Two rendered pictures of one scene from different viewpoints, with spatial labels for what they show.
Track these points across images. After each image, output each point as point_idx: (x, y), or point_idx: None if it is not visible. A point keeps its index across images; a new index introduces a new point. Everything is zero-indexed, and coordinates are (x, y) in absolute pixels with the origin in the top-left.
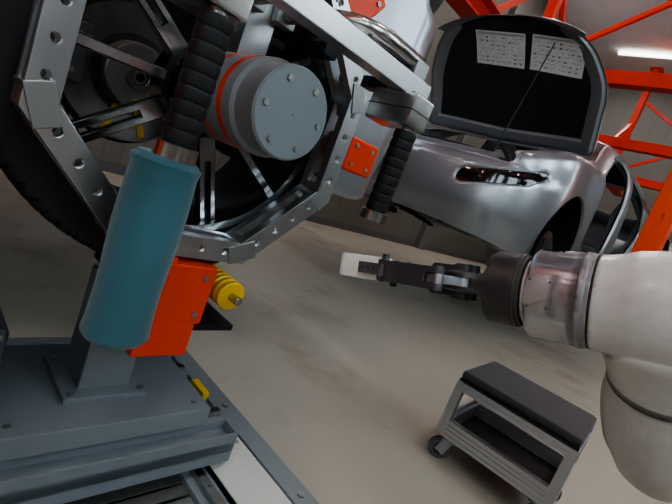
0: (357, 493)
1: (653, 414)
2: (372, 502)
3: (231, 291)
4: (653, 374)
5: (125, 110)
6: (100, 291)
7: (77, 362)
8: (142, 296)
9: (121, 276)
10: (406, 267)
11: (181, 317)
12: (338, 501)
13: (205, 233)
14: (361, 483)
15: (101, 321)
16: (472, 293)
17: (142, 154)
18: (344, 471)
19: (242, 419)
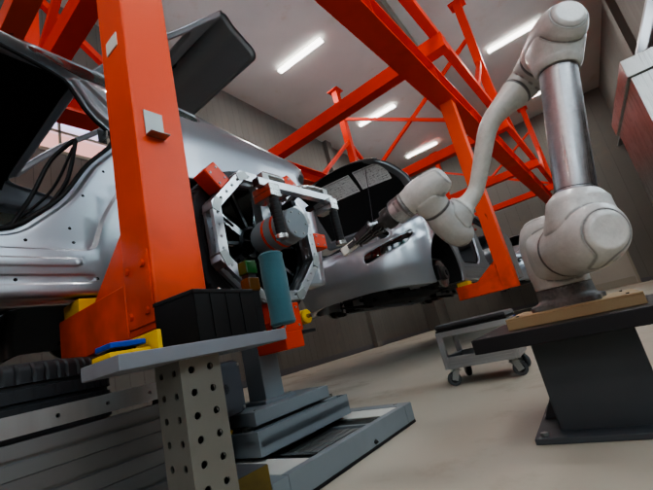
0: (425, 407)
1: (435, 216)
2: (435, 405)
3: (306, 313)
4: (425, 205)
5: (235, 261)
6: (274, 304)
7: (258, 390)
8: (288, 298)
9: (279, 294)
10: (360, 230)
11: (295, 327)
12: (418, 412)
13: None
14: (425, 405)
15: (280, 313)
16: (380, 223)
17: (264, 253)
18: (412, 407)
19: None
